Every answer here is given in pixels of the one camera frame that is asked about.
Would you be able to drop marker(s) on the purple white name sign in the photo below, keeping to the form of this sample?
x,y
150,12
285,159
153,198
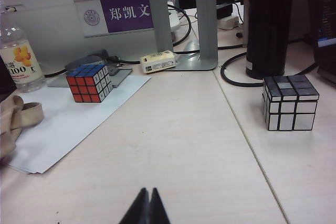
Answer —
x,y
126,14

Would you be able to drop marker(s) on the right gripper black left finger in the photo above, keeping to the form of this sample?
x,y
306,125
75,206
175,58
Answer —
x,y
139,208

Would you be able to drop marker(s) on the white paper sheets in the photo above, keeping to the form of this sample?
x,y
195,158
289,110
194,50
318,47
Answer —
x,y
78,129

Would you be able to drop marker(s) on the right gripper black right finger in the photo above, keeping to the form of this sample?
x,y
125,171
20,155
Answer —
x,y
157,208

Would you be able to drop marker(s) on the colourful Rubik's cube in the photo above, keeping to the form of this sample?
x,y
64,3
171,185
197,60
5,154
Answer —
x,y
84,90

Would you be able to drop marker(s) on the beige canvas tote bag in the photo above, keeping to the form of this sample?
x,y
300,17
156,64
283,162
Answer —
x,y
29,115

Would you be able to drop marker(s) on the grey arched metal bookend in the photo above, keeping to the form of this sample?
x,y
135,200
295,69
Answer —
x,y
157,11

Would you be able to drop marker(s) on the silver mirror cube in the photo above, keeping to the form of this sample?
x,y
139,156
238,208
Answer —
x,y
288,108

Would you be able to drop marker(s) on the black cylindrical flask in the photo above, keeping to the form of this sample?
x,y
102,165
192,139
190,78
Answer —
x,y
267,24

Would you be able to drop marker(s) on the white desk partition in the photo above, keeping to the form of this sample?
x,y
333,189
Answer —
x,y
52,11

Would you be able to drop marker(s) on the clear C100 drink bottle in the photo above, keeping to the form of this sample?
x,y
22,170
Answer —
x,y
18,61

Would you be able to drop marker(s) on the yellow white small box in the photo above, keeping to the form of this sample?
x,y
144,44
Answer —
x,y
157,62

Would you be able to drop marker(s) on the grey stapler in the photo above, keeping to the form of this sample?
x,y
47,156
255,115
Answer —
x,y
89,58

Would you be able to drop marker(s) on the white power adapter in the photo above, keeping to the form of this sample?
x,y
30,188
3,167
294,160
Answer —
x,y
228,22

